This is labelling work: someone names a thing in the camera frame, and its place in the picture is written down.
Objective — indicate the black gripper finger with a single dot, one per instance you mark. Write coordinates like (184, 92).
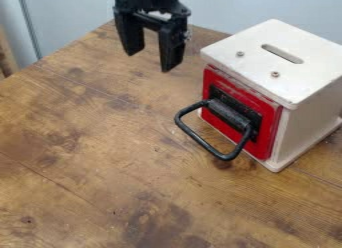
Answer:
(171, 46)
(129, 30)

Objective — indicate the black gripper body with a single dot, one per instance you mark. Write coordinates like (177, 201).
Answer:
(156, 13)

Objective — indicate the black metal drawer handle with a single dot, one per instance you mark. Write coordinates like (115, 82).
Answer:
(228, 114)

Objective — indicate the red drawer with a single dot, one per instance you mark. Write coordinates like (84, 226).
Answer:
(250, 104)

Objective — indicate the white wooden box cabinet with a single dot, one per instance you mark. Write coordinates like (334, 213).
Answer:
(292, 67)

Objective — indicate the wooden object at left edge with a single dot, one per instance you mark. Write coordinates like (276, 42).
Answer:
(8, 64)

